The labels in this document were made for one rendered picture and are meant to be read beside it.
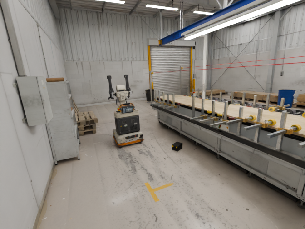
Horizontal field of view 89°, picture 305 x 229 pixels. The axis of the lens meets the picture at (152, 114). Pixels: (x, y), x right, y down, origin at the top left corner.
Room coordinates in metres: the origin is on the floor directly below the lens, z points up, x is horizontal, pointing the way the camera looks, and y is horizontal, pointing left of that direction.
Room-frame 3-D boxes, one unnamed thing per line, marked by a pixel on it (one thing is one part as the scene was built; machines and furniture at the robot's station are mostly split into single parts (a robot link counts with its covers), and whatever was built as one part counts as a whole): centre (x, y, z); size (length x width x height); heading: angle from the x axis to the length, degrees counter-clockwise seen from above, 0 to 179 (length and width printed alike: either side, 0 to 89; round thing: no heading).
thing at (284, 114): (1.59, -1.41, 0.91); 0.04 x 0.04 x 0.48; 23
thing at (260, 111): (1.82, -1.31, 0.90); 0.04 x 0.04 x 0.48; 23
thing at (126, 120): (3.58, 0.62, 0.59); 0.55 x 0.34 x 0.83; 113
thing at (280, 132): (1.54, -1.37, 0.95); 0.50 x 0.04 x 0.04; 113
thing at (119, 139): (3.66, 0.65, 0.16); 0.67 x 0.64 x 0.25; 23
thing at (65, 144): (3.18, 1.89, 0.78); 0.90 x 0.45 x 1.55; 23
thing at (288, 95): (6.29, -5.50, 0.36); 0.59 x 0.57 x 0.73; 113
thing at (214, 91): (10.59, -3.81, 0.23); 2.41 x 0.77 x 0.17; 115
